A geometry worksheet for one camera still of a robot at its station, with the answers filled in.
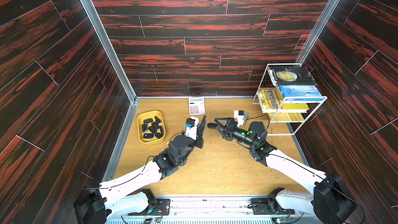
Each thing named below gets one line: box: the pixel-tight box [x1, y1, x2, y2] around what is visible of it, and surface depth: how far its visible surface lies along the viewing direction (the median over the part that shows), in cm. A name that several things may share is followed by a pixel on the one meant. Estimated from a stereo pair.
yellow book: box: [281, 102, 310, 110], surface depth 92 cm
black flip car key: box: [148, 121, 160, 134], surface depth 103 cm
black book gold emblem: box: [267, 66, 317, 86], surface depth 84 cm
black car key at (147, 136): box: [143, 133, 154, 139], surface depth 101 cm
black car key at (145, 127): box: [141, 123, 149, 134], surface depth 103 cm
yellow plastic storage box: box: [136, 109, 166, 145], surface depth 105 cm
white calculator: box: [188, 96, 206, 116], surface depth 116 cm
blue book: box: [278, 85, 324, 101], surface depth 78 cm
